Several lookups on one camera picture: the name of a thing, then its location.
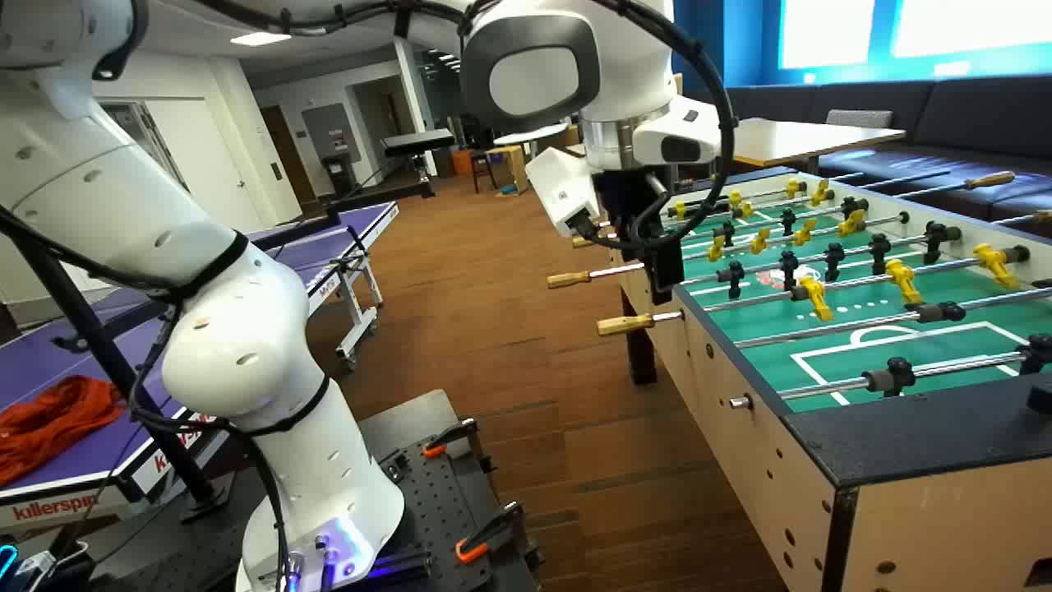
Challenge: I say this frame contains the blue ping pong table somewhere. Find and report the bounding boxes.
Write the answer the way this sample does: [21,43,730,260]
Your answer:
[0,196,405,537]

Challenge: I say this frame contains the white table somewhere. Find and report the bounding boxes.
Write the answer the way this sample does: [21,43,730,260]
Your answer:
[727,116,908,171]

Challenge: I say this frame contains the steel foosball rod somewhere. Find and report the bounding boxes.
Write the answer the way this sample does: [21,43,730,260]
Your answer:
[732,285,1052,352]
[651,248,1040,330]
[702,211,913,260]
[590,220,971,290]
[724,350,1052,415]

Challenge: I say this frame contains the black right bracket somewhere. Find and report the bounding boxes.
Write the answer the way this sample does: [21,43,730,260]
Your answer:
[626,322,660,388]

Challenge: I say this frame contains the game rod with wooden handle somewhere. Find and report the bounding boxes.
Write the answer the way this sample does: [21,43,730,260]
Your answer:
[904,168,1022,200]

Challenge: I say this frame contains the beige foosball table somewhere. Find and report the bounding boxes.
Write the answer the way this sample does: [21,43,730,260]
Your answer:
[612,161,1052,592]

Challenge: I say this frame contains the ceiling light panel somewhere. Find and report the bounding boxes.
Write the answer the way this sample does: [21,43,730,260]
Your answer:
[226,29,297,51]

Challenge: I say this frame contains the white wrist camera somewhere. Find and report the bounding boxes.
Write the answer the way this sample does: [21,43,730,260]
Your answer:
[633,94,724,171]

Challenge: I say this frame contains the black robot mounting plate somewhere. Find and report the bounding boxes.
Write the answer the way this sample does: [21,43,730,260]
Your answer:
[355,388,542,592]

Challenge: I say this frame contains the dark sofa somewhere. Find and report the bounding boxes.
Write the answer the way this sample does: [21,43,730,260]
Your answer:
[719,71,1052,168]

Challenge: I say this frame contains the orange black bar clamp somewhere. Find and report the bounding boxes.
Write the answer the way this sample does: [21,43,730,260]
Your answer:
[450,499,525,569]
[419,415,485,463]

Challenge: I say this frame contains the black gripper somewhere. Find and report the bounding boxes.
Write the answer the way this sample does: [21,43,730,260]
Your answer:
[599,168,692,308]

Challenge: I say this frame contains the black stand pole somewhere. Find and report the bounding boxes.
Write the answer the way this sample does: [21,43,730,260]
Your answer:
[0,206,226,520]

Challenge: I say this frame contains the orange cloth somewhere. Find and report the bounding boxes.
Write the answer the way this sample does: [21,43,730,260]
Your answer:
[0,376,131,487]

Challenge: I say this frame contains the bright window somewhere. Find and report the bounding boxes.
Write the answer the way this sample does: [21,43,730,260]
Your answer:
[889,0,1052,63]
[776,0,880,71]

